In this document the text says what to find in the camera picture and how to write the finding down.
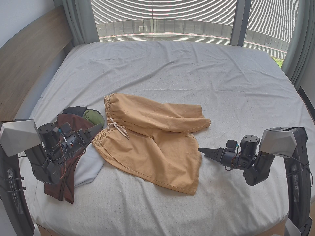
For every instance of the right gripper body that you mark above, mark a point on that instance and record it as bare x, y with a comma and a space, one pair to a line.
225, 156

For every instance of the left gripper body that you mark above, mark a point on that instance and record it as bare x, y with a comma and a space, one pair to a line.
82, 138

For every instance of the tan shorts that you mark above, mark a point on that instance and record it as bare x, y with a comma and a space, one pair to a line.
160, 151

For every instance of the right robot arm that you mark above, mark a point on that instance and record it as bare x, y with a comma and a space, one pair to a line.
280, 141

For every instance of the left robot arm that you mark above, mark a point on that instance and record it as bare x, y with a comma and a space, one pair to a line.
22, 136

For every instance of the bed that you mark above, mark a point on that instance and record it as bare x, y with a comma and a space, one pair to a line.
196, 82

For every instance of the brown garment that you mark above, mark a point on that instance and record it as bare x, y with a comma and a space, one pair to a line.
70, 122

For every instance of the green garment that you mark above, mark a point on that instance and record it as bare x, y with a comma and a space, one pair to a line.
93, 117

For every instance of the black garment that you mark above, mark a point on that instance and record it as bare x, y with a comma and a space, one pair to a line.
73, 111

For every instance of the white garment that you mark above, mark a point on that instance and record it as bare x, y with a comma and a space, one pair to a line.
89, 166

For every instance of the grey-green curtain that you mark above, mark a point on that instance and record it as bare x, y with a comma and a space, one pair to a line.
78, 13
302, 33

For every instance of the window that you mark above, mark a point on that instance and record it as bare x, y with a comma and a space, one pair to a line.
172, 8

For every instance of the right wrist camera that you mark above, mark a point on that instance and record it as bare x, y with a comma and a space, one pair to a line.
231, 144

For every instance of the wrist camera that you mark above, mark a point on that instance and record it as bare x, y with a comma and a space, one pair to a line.
231, 144
65, 128

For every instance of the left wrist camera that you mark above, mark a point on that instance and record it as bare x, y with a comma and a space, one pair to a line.
65, 128

